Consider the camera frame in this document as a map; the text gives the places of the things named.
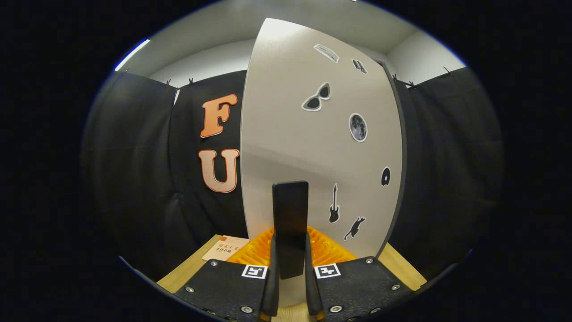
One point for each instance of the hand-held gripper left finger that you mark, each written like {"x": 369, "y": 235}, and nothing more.
{"x": 271, "y": 290}

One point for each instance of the beige orange cover book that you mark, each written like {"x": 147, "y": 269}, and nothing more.
{"x": 221, "y": 250}

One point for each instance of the narrow ceiling light panel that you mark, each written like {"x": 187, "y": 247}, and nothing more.
{"x": 132, "y": 54}

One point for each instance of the black backdrop cloth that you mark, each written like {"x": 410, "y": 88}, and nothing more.
{"x": 134, "y": 179}

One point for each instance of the row of black cloth clips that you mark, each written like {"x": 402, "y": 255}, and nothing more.
{"x": 191, "y": 81}

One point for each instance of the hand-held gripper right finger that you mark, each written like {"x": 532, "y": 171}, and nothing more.
{"x": 312, "y": 290}

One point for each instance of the beige shoe cabinet door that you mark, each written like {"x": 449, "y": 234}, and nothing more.
{"x": 290, "y": 134}

